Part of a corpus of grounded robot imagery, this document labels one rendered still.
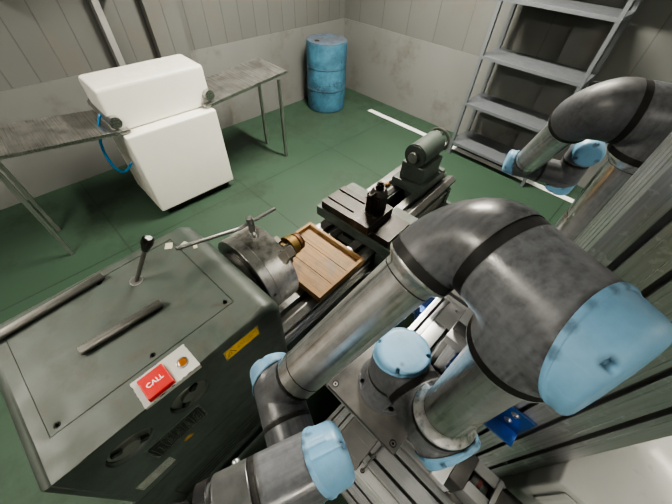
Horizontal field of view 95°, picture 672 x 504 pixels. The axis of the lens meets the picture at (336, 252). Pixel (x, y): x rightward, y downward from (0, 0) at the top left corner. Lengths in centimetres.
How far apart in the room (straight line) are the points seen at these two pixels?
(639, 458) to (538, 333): 74
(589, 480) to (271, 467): 71
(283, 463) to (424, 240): 29
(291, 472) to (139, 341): 63
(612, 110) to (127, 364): 115
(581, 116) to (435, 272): 54
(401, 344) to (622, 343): 45
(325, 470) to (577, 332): 28
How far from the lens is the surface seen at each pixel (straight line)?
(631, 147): 85
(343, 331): 42
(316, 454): 41
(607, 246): 52
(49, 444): 94
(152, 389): 86
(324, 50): 455
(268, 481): 41
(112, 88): 288
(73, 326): 106
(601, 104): 81
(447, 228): 35
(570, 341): 31
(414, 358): 68
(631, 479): 100
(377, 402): 83
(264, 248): 106
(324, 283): 137
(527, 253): 32
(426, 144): 184
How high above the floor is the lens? 200
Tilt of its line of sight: 49 degrees down
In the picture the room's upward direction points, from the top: 3 degrees clockwise
